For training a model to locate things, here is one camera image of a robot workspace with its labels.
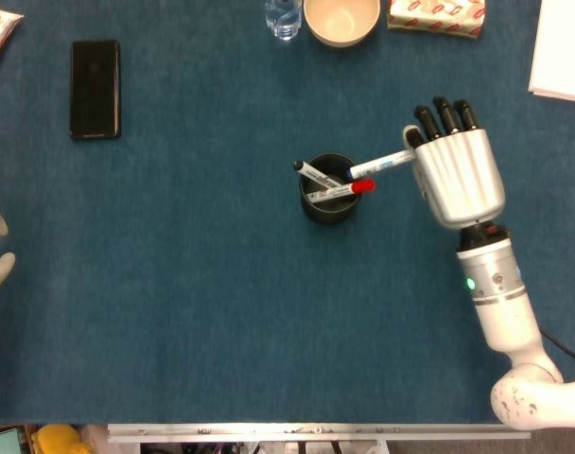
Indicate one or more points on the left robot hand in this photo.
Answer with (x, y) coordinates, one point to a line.
(1, 267)

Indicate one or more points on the black cap whiteboard marker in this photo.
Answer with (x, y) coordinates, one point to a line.
(316, 175)

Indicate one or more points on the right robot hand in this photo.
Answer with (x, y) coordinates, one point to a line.
(458, 179)

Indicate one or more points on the clear plastic water bottle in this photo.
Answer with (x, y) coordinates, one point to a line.
(283, 19)

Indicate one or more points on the red cap whiteboard marker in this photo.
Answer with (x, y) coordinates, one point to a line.
(344, 190)

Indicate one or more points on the yellow plush toy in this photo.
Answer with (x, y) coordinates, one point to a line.
(60, 440)

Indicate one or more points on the white paper stack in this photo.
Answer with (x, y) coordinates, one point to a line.
(562, 52)

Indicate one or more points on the blue cap whiteboard marker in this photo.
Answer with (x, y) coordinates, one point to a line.
(382, 164)

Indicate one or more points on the teal box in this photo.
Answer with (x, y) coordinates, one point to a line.
(3, 441)

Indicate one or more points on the blue felt table mat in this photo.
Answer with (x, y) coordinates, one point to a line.
(268, 293)

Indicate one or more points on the black round pen holder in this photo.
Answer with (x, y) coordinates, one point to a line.
(330, 212)

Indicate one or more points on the aluminium table frame rail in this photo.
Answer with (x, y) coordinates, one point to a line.
(316, 431)

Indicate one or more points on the black smartphone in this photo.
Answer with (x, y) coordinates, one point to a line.
(95, 90)

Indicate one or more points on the cream ceramic bowl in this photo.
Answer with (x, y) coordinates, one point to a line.
(341, 21)

